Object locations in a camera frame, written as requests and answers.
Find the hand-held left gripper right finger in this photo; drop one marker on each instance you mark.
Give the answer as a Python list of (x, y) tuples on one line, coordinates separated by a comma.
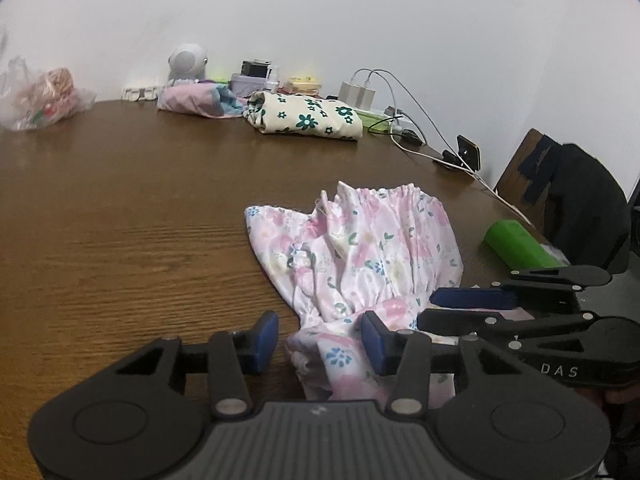
[(375, 347)]

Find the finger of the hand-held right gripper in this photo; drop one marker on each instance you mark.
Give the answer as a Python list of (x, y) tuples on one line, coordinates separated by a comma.
[(470, 297), (500, 322)]

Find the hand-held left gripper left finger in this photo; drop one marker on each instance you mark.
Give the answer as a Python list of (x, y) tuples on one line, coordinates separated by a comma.
[(262, 342)]

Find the pink floral dress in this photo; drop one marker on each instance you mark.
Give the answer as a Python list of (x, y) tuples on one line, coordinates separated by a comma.
[(370, 250)]

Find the green cylinder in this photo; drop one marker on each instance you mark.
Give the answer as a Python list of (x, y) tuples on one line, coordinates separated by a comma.
[(520, 247)]

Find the wooden chair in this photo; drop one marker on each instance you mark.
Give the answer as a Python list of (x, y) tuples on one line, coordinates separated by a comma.
[(515, 180)]

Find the black phone on stand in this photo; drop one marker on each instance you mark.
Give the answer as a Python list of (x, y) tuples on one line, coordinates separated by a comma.
[(467, 152)]

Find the black adapter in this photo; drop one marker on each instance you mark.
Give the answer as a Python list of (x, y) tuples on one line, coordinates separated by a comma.
[(412, 136)]

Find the white power strip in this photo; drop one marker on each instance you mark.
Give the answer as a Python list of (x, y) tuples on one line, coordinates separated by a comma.
[(400, 120)]

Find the green transparent box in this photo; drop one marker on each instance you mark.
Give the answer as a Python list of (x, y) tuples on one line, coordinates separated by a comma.
[(375, 121)]

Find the white charger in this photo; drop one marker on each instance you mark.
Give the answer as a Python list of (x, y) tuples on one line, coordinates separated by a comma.
[(348, 92), (366, 98)]

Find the cream garment with teal flowers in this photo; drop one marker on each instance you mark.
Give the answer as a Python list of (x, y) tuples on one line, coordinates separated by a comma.
[(305, 117)]

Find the pastel pink and blue garment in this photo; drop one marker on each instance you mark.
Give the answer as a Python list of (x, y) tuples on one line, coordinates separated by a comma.
[(192, 100)]

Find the lilac box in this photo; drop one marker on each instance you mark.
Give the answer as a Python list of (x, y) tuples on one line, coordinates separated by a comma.
[(245, 85)]

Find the small black screen device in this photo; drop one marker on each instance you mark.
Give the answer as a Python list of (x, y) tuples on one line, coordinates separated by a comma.
[(255, 69)]

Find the white plastic strip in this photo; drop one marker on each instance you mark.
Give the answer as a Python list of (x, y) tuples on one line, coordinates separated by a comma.
[(142, 93)]

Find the round white speaker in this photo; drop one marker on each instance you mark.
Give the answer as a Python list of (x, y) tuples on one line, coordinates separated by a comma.
[(186, 62)]

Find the clear plastic bag of snacks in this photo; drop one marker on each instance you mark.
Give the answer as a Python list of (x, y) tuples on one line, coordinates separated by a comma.
[(45, 97)]

